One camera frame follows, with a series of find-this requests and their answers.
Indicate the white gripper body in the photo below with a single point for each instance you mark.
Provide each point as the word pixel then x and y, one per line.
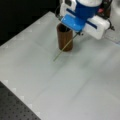
pixel 96 27

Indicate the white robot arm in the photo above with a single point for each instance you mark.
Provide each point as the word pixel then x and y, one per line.
pixel 74 4

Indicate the brown cylindrical vase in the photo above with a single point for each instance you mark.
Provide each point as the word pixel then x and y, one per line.
pixel 64 34

